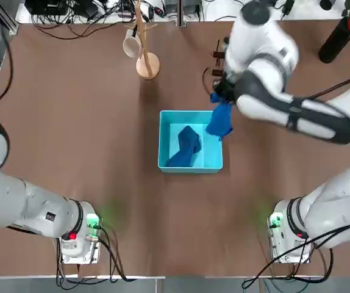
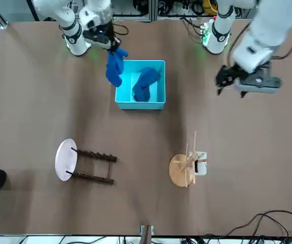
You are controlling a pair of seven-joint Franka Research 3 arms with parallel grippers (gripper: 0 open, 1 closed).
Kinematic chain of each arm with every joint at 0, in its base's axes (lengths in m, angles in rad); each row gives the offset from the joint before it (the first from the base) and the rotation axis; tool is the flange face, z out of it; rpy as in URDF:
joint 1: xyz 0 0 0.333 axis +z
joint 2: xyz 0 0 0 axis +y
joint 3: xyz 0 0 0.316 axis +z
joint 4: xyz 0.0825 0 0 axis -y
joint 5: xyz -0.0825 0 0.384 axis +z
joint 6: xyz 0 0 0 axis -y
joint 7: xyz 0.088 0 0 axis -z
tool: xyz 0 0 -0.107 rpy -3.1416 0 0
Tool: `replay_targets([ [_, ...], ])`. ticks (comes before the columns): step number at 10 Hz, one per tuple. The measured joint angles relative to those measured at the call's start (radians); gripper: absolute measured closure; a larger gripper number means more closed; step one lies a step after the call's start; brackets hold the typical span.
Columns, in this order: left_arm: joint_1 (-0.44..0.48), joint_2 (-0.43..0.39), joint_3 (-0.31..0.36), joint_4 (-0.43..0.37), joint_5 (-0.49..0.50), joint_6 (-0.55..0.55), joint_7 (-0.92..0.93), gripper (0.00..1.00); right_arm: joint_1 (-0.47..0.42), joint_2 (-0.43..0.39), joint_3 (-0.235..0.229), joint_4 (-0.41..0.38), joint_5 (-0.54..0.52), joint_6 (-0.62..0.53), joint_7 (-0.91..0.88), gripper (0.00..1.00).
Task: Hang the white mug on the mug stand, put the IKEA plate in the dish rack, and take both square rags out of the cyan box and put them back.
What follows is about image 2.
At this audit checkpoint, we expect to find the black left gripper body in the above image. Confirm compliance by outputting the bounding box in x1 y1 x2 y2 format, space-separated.
224 64 247 83

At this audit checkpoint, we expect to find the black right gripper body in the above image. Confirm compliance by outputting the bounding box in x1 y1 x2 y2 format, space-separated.
102 22 119 44

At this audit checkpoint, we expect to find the blue square rag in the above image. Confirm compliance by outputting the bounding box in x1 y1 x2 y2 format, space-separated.
131 66 162 103
106 47 129 88

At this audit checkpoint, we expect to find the white mug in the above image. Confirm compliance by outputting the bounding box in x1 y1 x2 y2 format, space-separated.
188 151 208 176

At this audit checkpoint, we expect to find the round white plate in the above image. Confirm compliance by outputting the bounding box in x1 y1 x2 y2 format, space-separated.
54 138 78 182

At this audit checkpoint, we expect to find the cyan plastic box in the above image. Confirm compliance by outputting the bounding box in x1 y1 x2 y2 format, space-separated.
114 59 166 111

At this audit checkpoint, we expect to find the light wooden mug stand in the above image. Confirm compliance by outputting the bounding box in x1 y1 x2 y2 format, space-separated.
168 131 209 189

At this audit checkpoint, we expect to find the dark wooden dish rack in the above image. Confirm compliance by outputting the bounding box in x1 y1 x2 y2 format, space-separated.
67 147 119 186

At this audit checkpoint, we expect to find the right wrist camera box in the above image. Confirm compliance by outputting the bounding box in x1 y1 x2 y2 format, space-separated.
82 28 111 49

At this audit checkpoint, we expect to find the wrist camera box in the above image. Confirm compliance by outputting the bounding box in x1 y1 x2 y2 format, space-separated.
234 75 282 95
82 28 111 49

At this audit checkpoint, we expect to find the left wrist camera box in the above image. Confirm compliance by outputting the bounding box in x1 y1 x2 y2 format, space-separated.
234 75 282 95

